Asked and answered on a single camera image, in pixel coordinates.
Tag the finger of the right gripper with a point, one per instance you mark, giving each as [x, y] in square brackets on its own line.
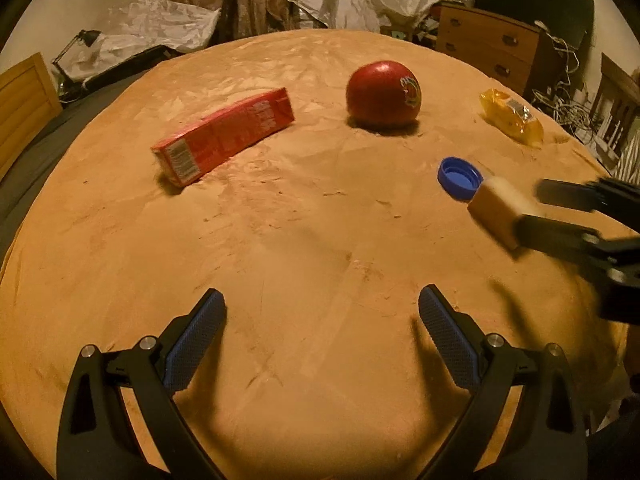
[609, 196]
[598, 260]

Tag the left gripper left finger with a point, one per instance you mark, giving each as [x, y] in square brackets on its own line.
[95, 437]

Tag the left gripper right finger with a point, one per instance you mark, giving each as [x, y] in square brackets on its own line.
[547, 436]

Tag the brown sponge block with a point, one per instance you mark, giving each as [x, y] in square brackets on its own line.
[497, 206]

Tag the dark side table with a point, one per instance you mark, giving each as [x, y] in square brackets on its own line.
[612, 113]

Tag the yellow plastic wrapper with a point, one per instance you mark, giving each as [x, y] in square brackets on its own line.
[512, 118]

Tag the blue bottle cap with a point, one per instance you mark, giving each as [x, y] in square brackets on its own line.
[459, 178]

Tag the wooden drawer dresser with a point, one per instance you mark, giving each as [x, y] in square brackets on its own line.
[520, 56]

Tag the black monitor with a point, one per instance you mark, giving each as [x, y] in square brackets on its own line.
[571, 20]

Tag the red round ball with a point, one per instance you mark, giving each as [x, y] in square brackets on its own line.
[383, 95]

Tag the red carton box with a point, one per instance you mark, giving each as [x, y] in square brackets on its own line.
[199, 148]

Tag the wooden headboard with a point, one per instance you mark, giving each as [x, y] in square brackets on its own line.
[28, 103]

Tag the black desk lamp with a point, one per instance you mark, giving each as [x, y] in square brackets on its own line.
[68, 86]

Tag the white plastic sheet left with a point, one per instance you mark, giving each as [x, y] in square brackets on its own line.
[142, 25]

